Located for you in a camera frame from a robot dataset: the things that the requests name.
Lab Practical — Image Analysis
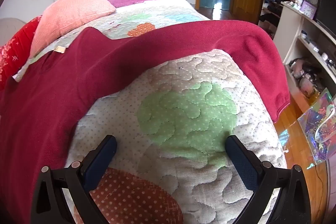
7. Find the black flat screen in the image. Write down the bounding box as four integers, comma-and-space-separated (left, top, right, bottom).
315, 0, 336, 35

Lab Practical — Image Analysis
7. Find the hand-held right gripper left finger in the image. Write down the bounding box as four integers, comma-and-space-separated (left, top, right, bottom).
31, 135, 117, 224

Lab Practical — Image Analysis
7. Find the pink knitted pillow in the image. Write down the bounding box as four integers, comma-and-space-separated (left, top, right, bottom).
29, 0, 116, 59

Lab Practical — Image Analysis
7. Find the red floral quilt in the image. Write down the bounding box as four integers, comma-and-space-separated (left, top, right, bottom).
0, 15, 42, 90

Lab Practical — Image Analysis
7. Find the dark red sweater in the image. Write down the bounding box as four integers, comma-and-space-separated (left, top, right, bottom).
0, 20, 290, 224

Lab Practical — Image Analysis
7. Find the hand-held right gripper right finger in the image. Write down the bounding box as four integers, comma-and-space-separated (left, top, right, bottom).
225, 135, 313, 224

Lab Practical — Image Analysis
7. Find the purple square clock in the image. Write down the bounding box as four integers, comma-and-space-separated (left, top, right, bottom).
300, 0, 318, 17

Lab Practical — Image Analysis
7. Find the quilted patchwork bedspread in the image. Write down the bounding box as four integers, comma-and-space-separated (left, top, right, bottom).
13, 0, 289, 224

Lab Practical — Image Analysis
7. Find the white shelf unit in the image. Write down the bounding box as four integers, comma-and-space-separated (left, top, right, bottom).
280, 1, 336, 109

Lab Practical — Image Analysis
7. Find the pile of stuffed toys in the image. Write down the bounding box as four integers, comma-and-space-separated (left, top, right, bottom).
289, 57, 323, 97

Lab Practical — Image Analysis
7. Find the iridescent tote bag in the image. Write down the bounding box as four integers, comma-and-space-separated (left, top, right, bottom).
297, 88, 336, 161

